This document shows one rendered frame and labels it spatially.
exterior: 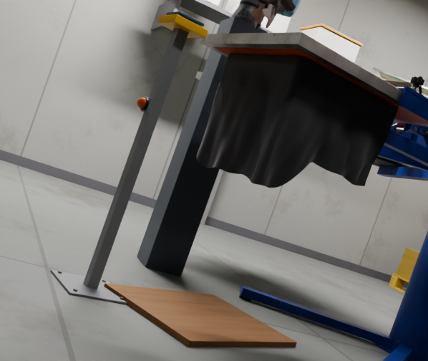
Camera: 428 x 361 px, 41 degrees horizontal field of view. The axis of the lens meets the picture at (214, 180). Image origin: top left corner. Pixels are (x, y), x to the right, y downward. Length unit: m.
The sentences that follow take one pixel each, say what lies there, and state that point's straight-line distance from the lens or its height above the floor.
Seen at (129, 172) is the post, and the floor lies 0.42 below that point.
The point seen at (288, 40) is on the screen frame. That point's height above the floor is 0.96.
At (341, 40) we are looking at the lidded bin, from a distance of 5.18.
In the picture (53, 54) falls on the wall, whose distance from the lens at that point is 5.04.
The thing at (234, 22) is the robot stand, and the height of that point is 1.17.
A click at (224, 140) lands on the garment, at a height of 0.63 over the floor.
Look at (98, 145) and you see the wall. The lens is 5.10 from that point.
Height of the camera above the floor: 0.53
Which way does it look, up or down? 1 degrees down
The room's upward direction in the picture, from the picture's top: 20 degrees clockwise
